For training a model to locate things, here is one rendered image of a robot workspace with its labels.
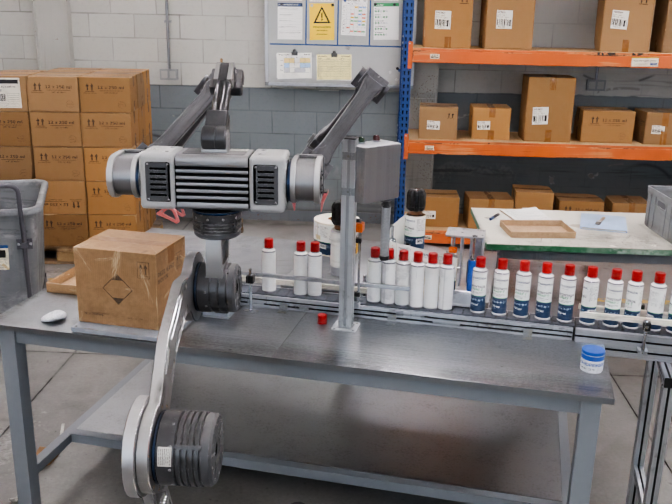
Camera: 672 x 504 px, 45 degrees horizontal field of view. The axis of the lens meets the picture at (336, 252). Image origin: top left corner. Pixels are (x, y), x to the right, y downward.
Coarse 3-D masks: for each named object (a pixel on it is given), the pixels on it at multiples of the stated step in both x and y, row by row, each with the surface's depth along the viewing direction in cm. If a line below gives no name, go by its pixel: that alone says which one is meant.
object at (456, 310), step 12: (252, 288) 306; (276, 288) 306; (324, 300) 295; (336, 300) 295; (360, 300) 296; (444, 312) 286; (456, 312) 286; (468, 312) 286; (552, 324) 277; (564, 324) 277
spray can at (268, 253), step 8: (264, 240) 297; (272, 240) 297; (264, 248) 298; (272, 248) 298; (264, 256) 298; (272, 256) 298; (264, 264) 299; (272, 264) 299; (264, 272) 300; (272, 272) 300; (264, 280) 300; (272, 280) 300; (264, 288) 301; (272, 288) 301
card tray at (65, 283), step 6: (72, 270) 328; (60, 276) 319; (66, 276) 324; (72, 276) 328; (48, 282) 311; (54, 282) 316; (60, 282) 320; (66, 282) 322; (72, 282) 322; (48, 288) 311; (54, 288) 310; (60, 288) 310; (66, 288) 309; (72, 288) 308; (72, 294) 309
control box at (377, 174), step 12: (360, 144) 267; (372, 144) 267; (384, 144) 267; (396, 144) 270; (360, 156) 263; (372, 156) 264; (384, 156) 268; (396, 156) 271; (360, 168) 264; (372, 168) 265; (384, 168) 269; (396, 168) 273; (360, 180) 265; (372, 180) 266; (384, 180) 270; (396, 180) 274; (360, 192) 266; (372, 192) 268; (384, 192) 272; (396, 192) 276
